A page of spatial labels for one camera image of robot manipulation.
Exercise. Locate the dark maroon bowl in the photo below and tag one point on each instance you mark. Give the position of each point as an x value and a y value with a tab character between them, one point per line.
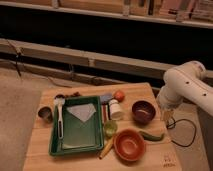
143	112

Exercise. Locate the white folded cloth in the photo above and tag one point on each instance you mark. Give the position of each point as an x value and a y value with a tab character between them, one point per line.
82	112

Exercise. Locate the small green cup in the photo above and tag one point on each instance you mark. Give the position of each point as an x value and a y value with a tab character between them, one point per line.
110	128

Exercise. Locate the yellow stick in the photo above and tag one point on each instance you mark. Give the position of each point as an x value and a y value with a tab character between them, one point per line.
107	148

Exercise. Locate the dark brown small objects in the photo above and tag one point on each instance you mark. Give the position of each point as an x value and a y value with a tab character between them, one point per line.
76	94

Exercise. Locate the red striped utensil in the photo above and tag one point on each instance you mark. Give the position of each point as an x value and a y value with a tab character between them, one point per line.
105	113

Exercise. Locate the green plastic tray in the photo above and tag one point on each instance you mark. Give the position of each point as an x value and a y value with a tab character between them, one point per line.
79	137

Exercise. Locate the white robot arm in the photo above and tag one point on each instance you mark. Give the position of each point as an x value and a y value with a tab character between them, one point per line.
184	81

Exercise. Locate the small metal cup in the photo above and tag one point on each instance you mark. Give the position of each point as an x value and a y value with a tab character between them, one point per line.
46	114

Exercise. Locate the orange tomato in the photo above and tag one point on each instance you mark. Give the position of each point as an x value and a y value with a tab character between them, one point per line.
119	95

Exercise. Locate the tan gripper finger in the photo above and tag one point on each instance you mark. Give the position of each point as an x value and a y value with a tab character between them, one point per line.
167	115

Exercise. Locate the green pepper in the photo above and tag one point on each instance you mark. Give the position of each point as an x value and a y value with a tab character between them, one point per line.
151	137

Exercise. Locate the blue grey sponge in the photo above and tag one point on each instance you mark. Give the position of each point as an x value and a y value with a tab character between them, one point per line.
105	98

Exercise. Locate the white bottle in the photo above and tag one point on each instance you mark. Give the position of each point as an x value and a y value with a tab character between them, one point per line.
116	112

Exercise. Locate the orange terracotta bowl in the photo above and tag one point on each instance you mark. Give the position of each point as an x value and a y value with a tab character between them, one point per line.
129	145

